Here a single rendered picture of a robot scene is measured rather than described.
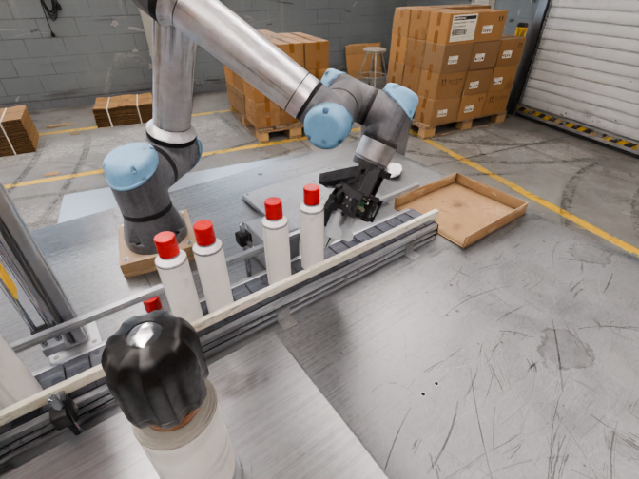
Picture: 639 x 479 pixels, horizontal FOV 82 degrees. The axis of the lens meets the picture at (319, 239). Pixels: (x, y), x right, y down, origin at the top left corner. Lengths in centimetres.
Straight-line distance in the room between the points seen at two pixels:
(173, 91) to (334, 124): 42
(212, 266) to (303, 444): 32
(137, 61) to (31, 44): 113
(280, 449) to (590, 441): 49
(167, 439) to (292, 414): 25
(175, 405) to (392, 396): 43
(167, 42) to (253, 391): 68
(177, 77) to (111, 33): 502
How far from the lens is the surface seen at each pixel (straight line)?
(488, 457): 70
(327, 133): 63
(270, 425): 62
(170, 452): 43
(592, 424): 81
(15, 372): 72
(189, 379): 36
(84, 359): 79
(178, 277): 66
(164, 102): 93
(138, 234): 97
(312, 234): 76
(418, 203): 121
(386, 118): 76
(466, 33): 412
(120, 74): 599
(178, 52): 89
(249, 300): 74
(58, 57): 600
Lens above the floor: 143
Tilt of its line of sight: 36 degrees down
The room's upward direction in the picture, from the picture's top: straight up
